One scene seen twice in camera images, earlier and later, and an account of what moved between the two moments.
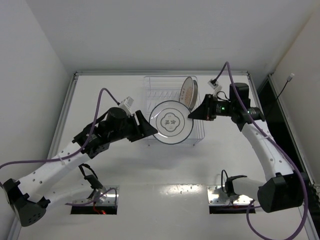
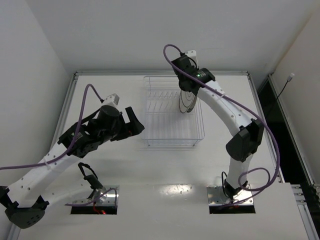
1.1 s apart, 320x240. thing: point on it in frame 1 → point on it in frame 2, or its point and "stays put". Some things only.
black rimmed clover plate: x=170 y=119 → x=187 y=101
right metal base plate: x=217 y=195 stays put
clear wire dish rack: x=158 y=89 stays put
